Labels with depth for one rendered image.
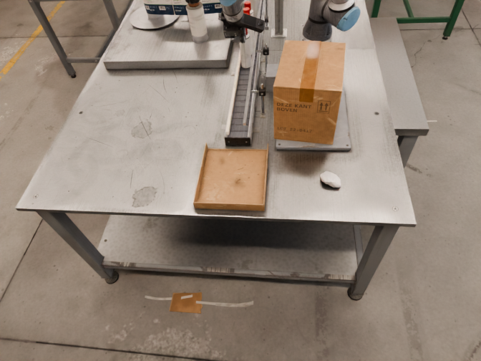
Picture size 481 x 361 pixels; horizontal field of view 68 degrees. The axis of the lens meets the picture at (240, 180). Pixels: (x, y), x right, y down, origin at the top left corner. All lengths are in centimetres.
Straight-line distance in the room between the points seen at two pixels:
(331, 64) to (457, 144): 166
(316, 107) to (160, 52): 101
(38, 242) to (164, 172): 135
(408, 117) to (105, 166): 130
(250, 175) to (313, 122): 32
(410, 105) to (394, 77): 20
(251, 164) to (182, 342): 104
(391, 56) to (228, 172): 107
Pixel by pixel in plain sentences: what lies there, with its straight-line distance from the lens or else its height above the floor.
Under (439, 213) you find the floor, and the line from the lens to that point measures 248.
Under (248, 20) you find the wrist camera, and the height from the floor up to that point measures 120.
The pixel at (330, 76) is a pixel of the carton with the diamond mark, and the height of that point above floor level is 112.
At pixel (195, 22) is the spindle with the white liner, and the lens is 202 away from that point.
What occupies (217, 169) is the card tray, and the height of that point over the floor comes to 83.
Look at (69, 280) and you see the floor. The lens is 239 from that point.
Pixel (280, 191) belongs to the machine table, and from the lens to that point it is 135.
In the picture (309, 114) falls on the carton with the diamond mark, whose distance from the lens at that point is 138.
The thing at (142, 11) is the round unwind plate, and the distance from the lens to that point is 247.
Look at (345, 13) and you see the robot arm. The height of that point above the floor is 109.
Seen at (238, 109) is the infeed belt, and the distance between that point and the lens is 159.
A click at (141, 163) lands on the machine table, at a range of 154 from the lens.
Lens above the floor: 192
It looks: 52 degrees down
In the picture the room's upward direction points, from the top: 8 degrees counter-clockwise
